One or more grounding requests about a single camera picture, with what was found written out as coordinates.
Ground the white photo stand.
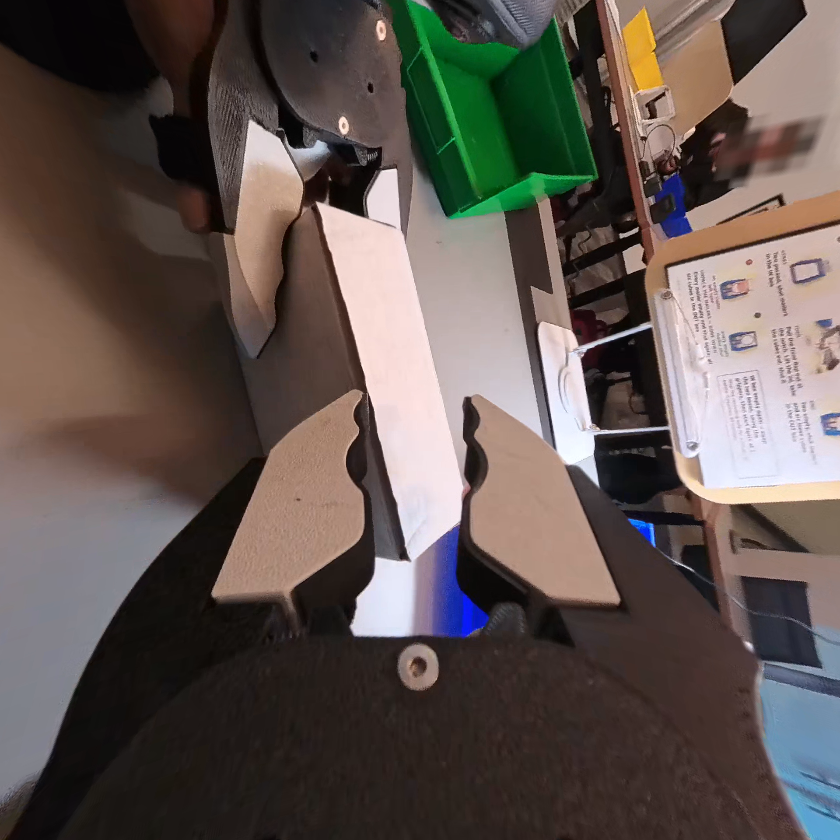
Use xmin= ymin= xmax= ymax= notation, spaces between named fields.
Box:
xmin=633 ymin=85 xmax=674 ymax=122

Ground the person's left hand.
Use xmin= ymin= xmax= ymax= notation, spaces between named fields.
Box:
xmin=157 ymin=0 xmax=221 ymax=235

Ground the grey desk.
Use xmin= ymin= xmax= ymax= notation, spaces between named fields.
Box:
xmin=0 ymin=42 xmax=594 ymax=811

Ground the white cardboard mailer box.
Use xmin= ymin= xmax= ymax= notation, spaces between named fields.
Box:
xmin=271 ymin=201 xmax=465 ymax=562

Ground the white board stand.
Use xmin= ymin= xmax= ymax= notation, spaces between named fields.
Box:
xmin=537 ymin=320 xmax=675 ymax=465

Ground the green plastic bin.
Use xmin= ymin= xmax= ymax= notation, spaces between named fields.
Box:
xmin=387 ymin=0 xmax=600 ymax=218

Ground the brown cardboard sheet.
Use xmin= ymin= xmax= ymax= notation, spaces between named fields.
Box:
xmin=663 ymin=22 xmax=735 ymax=131

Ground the small blue bin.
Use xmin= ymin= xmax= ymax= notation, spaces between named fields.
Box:
xmin=653 ymin=174 xmax=694 ymax=238

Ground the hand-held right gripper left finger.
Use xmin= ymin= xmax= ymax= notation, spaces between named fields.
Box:
xmin=210 ymin=390 xmax=375 ymax=635

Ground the background wooden table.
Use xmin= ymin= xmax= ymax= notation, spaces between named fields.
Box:
xmin=594 ymin=0 xmax=735 ymax=258

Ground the yellow box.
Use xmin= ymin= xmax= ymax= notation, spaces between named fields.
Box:
xmin=621 ymin=7 xmax=664 ymax=92

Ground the wooden instruction board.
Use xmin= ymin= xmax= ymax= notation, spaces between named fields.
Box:
xmin=644 ymin=192 xmax=840 ymax=505

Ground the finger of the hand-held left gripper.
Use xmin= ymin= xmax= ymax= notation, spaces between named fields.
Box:
xmin=221 ymin=120 xmax=305 ymax=360
xmin=364 ymin=167 xmax=403 ymax=228

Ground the large blue plastic bin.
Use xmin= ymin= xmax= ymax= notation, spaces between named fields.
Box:
xmin=420 ymin=524 xmax=491 ymax=638

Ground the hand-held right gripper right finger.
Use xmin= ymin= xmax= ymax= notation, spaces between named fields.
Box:
xmin=455 ymin=394 xmax=621 ymax=634

